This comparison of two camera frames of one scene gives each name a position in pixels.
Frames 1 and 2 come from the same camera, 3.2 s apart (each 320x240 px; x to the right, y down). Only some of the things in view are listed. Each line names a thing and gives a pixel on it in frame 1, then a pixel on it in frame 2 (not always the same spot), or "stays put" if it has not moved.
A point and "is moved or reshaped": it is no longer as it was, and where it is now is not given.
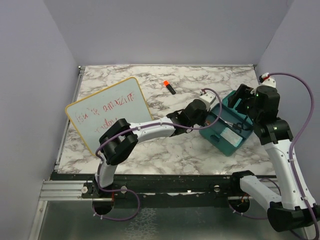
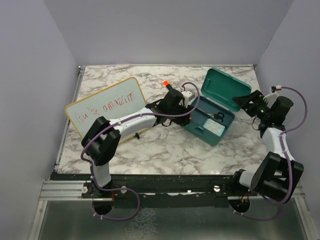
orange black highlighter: [166, 83] stays put
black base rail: [173, 190] stays put
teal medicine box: [226, 127] is moved or reshaped
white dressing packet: [233, 138] -> [214, 127]
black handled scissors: [238, 126] -> [219, 116]
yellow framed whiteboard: [92, 115] stays put
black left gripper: [204, 113] -> [183, 120]
